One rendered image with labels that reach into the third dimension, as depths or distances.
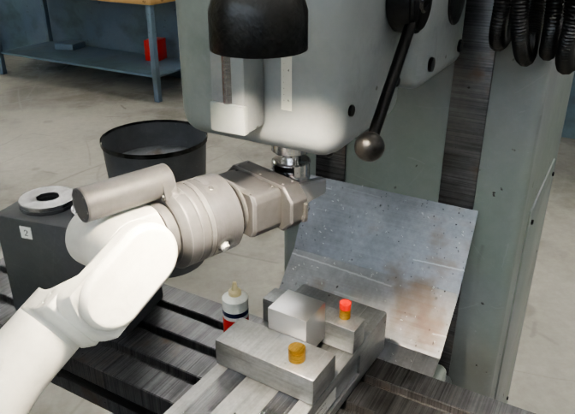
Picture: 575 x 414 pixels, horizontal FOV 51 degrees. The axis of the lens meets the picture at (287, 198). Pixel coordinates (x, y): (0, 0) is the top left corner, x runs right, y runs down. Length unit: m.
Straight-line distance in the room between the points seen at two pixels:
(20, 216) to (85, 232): 0.42
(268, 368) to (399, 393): 0.23
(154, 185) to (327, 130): 0.18
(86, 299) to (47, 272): 0.50
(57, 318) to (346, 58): 0.35
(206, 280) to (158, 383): 1.93
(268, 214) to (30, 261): 0.50
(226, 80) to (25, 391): 0.33
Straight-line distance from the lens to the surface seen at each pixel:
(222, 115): 0.60
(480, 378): 1.26
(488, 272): 1.13
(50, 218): 1.02
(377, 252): 1.12
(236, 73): 0.58
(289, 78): 0.60
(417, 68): 0.75
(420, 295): 1.09
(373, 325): 0.92
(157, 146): 3.02
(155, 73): 5.51
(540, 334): 2.70
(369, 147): 0.59
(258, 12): 0.42
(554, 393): 2.44
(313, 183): 0.73
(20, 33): 8.00
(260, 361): 0.79
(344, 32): 0.58
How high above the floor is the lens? 1.54
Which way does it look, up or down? 25 degrees down
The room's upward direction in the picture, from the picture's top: straight up
